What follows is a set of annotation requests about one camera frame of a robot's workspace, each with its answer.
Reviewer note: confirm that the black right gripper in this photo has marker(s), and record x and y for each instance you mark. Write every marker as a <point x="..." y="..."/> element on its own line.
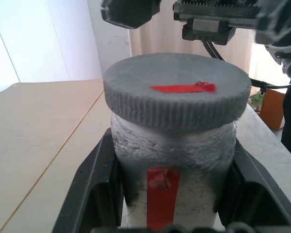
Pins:
<point x="208" y="26"/>

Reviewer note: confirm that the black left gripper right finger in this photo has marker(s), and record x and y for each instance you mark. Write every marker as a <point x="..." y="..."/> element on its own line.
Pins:
<point x="252" y="194"/>

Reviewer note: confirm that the grey jar with red tape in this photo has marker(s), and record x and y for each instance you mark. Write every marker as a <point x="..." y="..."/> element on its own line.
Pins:
<point x="198" y="155"/>

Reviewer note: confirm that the grey ribbed lid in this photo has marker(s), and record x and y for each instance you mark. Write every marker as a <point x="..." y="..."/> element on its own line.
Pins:
<point x="174" y="106"/>

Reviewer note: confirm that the orange box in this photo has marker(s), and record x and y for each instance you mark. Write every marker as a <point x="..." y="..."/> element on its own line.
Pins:
<point x="272" y="109"/>

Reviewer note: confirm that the small green plant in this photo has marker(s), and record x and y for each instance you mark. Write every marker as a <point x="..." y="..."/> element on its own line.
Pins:
<point x="256" y="99"/>

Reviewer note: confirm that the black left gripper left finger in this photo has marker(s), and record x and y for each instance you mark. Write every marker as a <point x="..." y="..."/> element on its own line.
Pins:
<point x="94" y="184"/>

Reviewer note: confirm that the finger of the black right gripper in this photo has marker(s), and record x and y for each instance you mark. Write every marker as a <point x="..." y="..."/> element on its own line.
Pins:
<point x="131" y="12"/>

